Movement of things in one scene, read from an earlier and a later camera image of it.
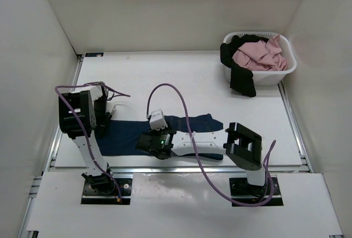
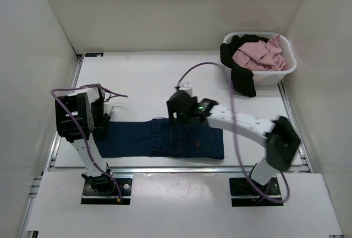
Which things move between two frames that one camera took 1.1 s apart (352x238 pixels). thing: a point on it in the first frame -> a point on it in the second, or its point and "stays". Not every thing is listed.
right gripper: [155, 132] -> [171, 110]
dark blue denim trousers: [121, 138] stays
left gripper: [102, 123] stays
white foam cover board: [184, 203] stays
